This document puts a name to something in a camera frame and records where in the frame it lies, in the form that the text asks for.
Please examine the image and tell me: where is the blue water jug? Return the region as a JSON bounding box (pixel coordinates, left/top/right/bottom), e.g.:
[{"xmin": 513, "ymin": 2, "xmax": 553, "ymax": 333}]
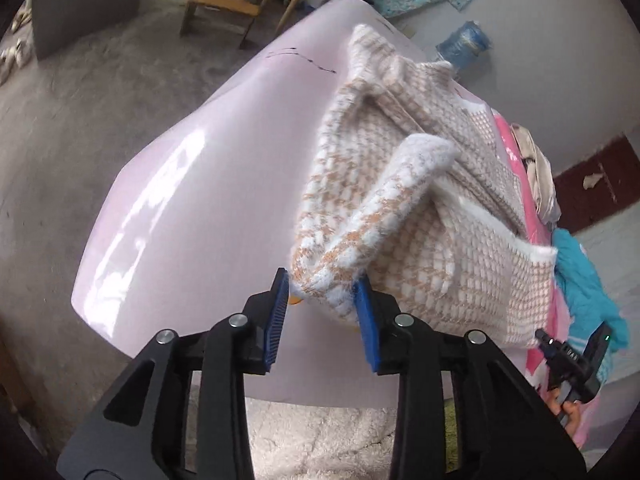
[{"xmin": 435, "ymin": 20, "xmax": 493, "ymax": 78}]

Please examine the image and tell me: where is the small wooden stool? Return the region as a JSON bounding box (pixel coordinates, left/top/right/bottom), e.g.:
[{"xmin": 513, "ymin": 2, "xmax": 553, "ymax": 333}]
[{"xmin": 180, "ymin": 0, "xmax": 263, "ymax": 51}]

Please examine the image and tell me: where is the teal garment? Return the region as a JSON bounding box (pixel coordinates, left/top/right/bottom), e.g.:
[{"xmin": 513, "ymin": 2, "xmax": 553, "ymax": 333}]
[{"xmin": 552, "ymin": 227, "xmax": 631, "ymax": 376}]

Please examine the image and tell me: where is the white shoe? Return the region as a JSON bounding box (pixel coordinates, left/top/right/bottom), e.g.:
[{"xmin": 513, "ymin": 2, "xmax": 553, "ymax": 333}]
[{"xmin": 0, "ymin": 35, "xmax": 31, "ymax": 86}]

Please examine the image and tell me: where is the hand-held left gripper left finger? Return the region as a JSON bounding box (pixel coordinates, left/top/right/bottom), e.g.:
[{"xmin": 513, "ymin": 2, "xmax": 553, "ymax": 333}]
[{"xmin": 57, "ymin": 267, "xmax": 291, "ymax": 480}]

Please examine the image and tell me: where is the person's right hand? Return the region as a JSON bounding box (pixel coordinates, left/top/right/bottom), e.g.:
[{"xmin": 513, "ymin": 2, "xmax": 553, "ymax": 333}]
[{"xmin": 545, "ymin": 390, "xmax": 585, "ymax": 433}]

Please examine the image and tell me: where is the dark grey board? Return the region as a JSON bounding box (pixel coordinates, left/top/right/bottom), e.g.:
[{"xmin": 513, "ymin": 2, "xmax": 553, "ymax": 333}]
[{"xmin": 30, "ymin": 0, "xmax": 143, "ymax": 61}]

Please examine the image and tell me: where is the beige garment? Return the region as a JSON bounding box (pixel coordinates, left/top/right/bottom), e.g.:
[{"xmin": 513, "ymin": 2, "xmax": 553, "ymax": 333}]
[{"xmin": 510, "ymin": 122, "xmax": 563, "ymax": 223}]

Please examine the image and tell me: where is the white fleece garment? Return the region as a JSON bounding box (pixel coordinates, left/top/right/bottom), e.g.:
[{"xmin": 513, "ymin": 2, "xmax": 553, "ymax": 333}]
[{"xmin": 242, "ymin": 395, "xmax": 401, "ymax": 480}]

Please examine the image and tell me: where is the pink printed blanket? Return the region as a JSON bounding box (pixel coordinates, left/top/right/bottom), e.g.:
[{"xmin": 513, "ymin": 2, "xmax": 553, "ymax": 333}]
[{"xmin": 492, "ymin": 110, "xmax": 596, "ymax": 451}]

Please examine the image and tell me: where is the beige white houndstooth coat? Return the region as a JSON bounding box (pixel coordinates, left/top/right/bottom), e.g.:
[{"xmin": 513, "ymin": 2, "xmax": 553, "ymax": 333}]
[{"xmin": 287, "ymin": 22, "xmax": 558, "ymax": 351}]

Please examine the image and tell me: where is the pink printed table cover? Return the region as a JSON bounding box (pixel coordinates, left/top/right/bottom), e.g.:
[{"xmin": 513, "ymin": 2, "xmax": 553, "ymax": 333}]
[{"xmin": 70, "ymin": 0, "xmax": 501, "ymax": 408}]

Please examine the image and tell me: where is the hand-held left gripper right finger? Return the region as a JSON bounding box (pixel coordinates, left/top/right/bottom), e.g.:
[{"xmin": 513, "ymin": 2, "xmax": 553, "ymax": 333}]
[{"xmin": 352, "ymin": 280, "xmax": 586, "ymax": 480}]

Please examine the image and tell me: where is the dark red door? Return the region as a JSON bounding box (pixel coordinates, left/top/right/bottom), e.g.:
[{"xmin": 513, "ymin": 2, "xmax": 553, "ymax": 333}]
[{"xmin": 552, "ymin": 132, "xmax": 640, "ymax": 233}]

